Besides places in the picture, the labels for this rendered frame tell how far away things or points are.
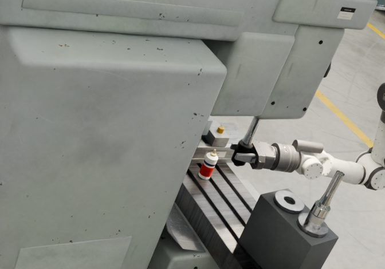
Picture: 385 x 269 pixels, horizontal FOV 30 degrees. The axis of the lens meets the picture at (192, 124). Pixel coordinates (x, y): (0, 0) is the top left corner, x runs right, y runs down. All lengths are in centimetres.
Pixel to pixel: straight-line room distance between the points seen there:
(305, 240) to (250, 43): 56
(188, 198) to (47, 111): 88
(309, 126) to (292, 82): 318
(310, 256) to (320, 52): 55
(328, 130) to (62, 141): 382
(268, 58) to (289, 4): 15
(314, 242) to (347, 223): 237
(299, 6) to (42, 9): 66
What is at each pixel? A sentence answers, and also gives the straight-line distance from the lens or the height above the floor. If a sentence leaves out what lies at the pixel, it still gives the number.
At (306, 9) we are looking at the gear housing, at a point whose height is 168.
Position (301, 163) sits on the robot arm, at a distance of 230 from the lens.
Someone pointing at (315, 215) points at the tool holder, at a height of 119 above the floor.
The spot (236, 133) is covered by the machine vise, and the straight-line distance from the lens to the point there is 254.
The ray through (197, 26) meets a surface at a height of 160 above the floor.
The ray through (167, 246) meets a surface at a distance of 217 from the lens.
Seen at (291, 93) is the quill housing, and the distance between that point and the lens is 203.
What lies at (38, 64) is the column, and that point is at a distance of 144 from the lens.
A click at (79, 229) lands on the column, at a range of 178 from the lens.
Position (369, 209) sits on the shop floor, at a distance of 459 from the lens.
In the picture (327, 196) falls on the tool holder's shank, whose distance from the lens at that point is 197.
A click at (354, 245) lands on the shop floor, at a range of 421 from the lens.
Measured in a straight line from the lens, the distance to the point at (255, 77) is 188.
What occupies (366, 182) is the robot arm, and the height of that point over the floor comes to 111.
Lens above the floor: 223
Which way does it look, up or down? 29 degrees down
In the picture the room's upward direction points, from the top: 22 degrees clockwise
